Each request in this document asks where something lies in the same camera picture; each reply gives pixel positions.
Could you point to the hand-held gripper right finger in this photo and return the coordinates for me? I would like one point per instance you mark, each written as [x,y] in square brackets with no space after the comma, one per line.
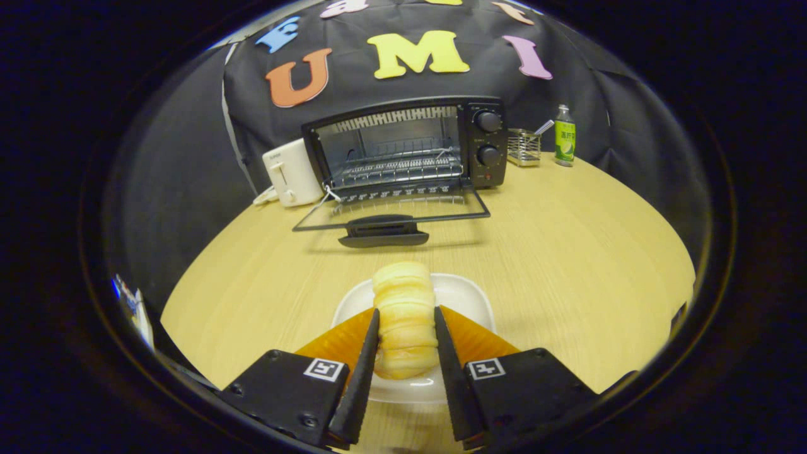
[455,397]

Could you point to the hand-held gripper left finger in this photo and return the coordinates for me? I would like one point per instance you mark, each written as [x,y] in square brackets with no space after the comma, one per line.
[362,391]

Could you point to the ridged bread roll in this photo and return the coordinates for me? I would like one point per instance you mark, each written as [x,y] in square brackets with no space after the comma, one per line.
[403,315]

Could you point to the white plate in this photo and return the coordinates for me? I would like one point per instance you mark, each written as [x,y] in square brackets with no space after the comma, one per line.
[460,296]

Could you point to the black toaster oven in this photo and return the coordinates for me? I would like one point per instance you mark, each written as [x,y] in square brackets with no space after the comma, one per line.
[480,140]

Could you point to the white pop-up toaster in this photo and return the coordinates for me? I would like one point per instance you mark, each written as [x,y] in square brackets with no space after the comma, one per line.
[293,170]

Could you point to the green label drink bottle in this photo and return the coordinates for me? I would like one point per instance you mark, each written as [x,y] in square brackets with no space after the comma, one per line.
[565,145]

